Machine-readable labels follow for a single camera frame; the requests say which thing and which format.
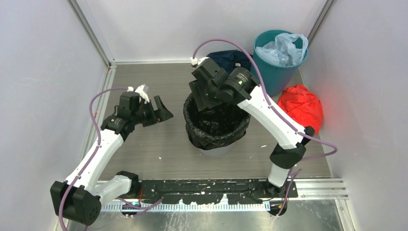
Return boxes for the grey translucent trash bin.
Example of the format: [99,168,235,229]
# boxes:
[199,143,234,157]

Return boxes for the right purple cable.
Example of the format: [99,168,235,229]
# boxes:
[192,38,339,218]

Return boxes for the aluminium frame rail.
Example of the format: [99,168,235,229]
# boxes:
[60,60,117,202]

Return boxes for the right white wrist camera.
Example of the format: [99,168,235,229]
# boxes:
[190,57,208,68]

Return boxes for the teal plastic bucket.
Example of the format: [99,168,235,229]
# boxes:
[253,30,309,96]

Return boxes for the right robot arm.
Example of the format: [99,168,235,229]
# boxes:
[189,57,314,198]

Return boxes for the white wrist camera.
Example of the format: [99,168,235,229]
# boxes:
[127,84,150,104]
[190,57,208,68]

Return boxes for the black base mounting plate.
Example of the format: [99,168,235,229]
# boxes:
[119,179,298,205]

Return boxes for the dark navy cloth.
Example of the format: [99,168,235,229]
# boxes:
[207,50,251,74]

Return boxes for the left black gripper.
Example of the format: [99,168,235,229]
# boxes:
[132,96,173,127]

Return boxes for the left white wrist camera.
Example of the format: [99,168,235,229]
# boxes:
[127,84,150,104]

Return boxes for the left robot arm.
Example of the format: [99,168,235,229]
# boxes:
[50,91,173,229]

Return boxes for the red cloth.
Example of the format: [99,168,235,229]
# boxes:
[278,84,323,134]

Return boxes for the light blue plastic bag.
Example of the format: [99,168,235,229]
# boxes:
[255,33,309,67]

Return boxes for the black trash bag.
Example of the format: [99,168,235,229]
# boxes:
[183,94,251,150]

